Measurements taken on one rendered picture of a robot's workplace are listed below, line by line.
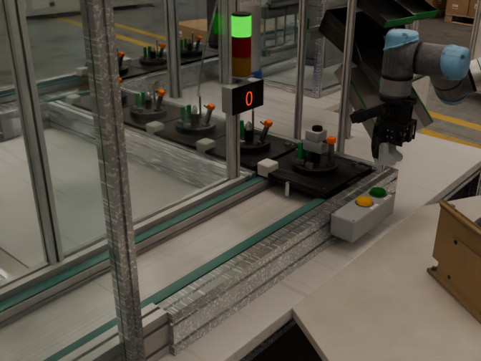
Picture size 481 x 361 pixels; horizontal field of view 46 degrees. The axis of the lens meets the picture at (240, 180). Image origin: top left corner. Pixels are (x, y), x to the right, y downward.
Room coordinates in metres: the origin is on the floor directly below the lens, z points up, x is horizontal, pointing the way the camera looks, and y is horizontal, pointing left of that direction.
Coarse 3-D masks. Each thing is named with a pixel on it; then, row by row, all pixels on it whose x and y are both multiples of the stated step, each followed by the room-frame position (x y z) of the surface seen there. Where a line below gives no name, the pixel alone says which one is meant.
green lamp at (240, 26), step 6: (234, 18) 1.43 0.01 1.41; (240, 18) 1.42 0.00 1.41; (246, 18) 1.42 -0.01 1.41; (234, 24) 1.43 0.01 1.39; (240, 24) 1.42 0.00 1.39; (246, 24) 1.42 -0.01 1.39; (234, 30) 1.43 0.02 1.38; (240, 30) 1.42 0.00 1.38; (246, 30) 1.42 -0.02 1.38; (234, 36) 1.43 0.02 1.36; (240, 36) 1.42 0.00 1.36; (246, 36) 1.42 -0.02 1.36
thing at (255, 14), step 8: (240, 0) 2.46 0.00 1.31; (248, 0) 2.46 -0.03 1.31; (240, 8) 2.42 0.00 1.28; (248, 8) 2.42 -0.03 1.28; (256, 8) 2.44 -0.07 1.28; (256, 16) 2.44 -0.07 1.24; (256, 24) 2.44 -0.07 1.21; (256, 32) 2.44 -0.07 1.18; (256, 40) 2.44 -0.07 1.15; (256, 48) 2.44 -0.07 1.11; (256, 56) 2.44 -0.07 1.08; (256, 64) 2.44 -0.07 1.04
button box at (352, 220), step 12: (348, 204) 1.29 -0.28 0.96; (372, 204) 1.29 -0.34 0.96; (384, 204) 1.31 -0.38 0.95; (336, 216) 1.23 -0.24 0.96; (348, 216) 1.23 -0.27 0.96; (360, 216) 1.23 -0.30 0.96; (372, 216) 1.27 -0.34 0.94; (384, 216) 1.32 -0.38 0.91; (336, 228) 1.23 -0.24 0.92; (348, 228) 1.21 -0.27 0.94; (360, 228) 1.22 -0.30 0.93; (348, 240) 1.21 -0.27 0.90
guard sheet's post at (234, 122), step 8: (232, 0) 1.45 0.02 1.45; (232, 8) 1.45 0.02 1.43; (232, 80) 1.45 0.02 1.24; (232, 120) 1.45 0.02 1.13; (232, 128) 1.45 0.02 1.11; (232, 136) 1.45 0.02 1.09; (232, 144) 1.45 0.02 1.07; (232, 152) 1.45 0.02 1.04; (232, 160) 1.45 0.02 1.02; (232, 168) 1.45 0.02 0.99; (232, 176) 1.45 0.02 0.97
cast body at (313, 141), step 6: (312, 126) 1.51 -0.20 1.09; (318, 126) 1.51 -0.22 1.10; (306, 132) 1.50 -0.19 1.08; (312, 132) 1.49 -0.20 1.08; (318, 132) 1.49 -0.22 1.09; (324, 132) 1.50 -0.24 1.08; (306, 138) 1.50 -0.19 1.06; (312, 138) 1.49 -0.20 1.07; (318, 138) 1.48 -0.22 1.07; (324, 138) 1.50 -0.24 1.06; (306, 144) 1.50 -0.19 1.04; (312, 144) 1.49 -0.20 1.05; (318, 144) 1.48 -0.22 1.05; (324, 144) 1.48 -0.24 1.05; (312, 150) 1.49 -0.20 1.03; (318, 150) 1.48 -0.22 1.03; (324, 150) 1.48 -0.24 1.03
